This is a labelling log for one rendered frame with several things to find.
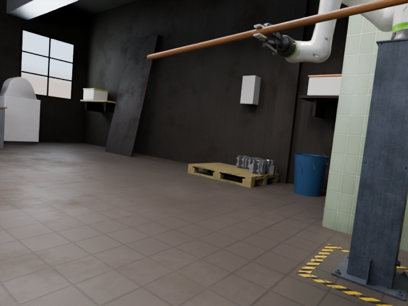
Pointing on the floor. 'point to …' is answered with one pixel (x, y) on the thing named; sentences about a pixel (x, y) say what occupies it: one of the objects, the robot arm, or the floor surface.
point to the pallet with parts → (255, 169)
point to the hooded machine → (20, 112)
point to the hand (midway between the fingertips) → (260, 32)
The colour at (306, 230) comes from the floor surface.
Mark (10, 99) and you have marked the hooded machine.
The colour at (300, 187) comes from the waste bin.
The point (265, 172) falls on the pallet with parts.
